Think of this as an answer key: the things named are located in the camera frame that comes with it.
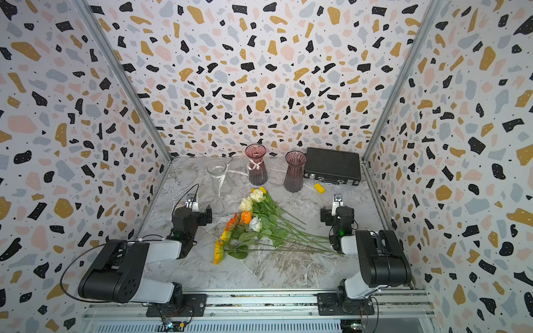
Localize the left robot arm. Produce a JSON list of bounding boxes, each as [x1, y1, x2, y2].
[[78, 205, 212, 309]]

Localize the yellow sunflower large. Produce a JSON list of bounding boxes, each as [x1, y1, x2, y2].
[[213, 240, 335, 265]]

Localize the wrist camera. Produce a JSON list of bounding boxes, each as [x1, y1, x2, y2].
[[331, 194, 344, 216], [185, 193, 199, 212]]

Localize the clear glass vase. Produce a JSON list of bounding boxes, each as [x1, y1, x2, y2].
[[207, 161, 228, 197]]

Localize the black case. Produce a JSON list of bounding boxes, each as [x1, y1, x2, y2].
[[303, 148, 362, 186]]

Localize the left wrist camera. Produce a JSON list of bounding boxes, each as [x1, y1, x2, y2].
[[185, 193, 199, 212]]

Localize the orange rose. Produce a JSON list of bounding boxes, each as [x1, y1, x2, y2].
[[236, 212, 265, 243]]

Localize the yellow sunflower small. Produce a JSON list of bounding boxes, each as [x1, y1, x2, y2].
[[217, 228, 333, 259]]

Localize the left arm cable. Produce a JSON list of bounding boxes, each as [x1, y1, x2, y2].
[[59, 234, 167, 303]]

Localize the cream rose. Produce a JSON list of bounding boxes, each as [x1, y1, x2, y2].
[[249, 189, 306, 228], [239, 197, 317, 242]]

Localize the purple ribbed glass vase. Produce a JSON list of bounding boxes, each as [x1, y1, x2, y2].
[[284, 151, 306, 193]]

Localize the yellow block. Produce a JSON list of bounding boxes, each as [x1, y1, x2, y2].
[[314, 183, 326, 194]]

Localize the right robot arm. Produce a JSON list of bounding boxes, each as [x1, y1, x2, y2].
[[317, 204, 412, 314]]

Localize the pink glass vase with ribbon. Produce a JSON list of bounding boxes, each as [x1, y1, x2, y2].
[[245, 144, 268, 187]]

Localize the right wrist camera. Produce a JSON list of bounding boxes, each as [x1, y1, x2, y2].
[[331, 194, 344, 216]]

